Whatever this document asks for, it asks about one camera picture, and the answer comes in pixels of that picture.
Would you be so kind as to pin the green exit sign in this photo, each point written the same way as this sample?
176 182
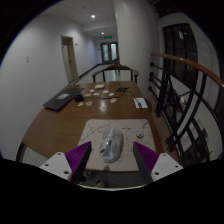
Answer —
107 37

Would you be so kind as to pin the small beige packet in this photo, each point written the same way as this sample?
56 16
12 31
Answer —
80 104
88 103

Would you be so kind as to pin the small black box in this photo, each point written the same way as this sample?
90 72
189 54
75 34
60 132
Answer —
78 98

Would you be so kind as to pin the flat white box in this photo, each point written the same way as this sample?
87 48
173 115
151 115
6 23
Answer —
99 86

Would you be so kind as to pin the black closed laptop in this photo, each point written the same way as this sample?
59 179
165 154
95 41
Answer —
61 100

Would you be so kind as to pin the white wall switch plate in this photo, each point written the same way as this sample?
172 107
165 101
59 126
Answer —
27 59

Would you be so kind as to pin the white marble-print mouse pad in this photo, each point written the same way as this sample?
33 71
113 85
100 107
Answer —
133 130

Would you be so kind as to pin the glazed double door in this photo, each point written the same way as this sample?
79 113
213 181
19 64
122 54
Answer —
109 52

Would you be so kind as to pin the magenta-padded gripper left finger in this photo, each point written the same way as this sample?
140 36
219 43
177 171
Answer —
56 165

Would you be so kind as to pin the dark wooden chair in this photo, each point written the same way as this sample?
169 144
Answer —
115 61

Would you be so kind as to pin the dark framed window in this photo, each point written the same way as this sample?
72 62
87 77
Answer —
183 50

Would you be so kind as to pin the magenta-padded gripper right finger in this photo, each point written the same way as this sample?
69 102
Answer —
166 165

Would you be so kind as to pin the round ceiling light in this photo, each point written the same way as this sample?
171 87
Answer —
93 16

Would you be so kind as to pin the wooden armchair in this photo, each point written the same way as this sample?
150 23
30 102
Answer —
116 67

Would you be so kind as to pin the small pink-white packet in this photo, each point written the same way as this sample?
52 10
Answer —
113 100

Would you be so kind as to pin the black railing with wooden handrail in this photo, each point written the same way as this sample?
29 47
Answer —
186 61

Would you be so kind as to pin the beige side door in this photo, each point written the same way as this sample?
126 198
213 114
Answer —
70 60

